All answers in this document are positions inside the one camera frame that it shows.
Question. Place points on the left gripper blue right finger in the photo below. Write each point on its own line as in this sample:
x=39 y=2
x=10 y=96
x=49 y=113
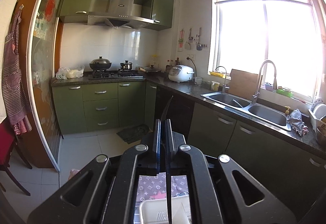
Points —
x=192 y=158

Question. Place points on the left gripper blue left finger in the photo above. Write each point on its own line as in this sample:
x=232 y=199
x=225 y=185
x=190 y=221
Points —
x=144 y=158

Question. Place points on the blue checkered tablecloth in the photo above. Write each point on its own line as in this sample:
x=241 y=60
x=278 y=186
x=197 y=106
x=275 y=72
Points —
x=154 y=187

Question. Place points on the dark floor mat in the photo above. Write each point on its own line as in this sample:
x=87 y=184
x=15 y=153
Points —
x=133 y=134

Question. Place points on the white plastic utensil holder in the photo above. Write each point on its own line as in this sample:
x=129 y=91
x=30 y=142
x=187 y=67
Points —
x=155 y=211

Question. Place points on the white rice cooker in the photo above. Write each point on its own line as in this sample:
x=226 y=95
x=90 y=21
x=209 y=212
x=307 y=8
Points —
x=181 y=73

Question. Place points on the small chrome faucet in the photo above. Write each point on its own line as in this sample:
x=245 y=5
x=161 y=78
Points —
x=223 y=78

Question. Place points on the black frying pan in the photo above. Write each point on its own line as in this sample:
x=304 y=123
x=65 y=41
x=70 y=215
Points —
x=149 y=69

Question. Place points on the gas stove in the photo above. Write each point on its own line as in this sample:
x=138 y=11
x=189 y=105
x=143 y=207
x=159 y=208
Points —
x=120 y=74

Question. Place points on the small steel pot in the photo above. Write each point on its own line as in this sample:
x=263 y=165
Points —
x=126 y=65

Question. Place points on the glass sliding door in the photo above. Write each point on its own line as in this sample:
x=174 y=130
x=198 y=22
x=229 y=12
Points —
x=40 y=69

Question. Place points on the wooden cutting board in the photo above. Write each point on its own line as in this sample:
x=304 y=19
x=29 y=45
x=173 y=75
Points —
x=242 y=84

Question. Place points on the stainless double sink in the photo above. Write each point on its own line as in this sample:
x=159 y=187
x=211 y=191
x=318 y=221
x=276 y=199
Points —
x=247 y=109

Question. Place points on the black wok with lid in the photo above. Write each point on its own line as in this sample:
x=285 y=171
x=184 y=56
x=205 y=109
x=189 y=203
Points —
x=100 y=64

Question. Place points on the green lower cabinets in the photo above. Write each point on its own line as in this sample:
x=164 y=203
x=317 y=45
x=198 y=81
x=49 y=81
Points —
x=90 y=114

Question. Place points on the white plastic bag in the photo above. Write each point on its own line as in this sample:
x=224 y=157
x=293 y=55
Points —
x=70 y=73

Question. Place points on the tall chrome faucet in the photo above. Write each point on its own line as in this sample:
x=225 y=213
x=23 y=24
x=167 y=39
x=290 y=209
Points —
x=260 y=78

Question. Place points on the crumpled dish rag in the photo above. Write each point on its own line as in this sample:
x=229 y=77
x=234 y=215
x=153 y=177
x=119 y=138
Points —
x=296 y=123

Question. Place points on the purple checkered apron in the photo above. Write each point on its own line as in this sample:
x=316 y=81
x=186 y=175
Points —
x=14 y=97

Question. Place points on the silver range hood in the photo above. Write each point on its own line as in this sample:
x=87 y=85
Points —
x=120 y=14

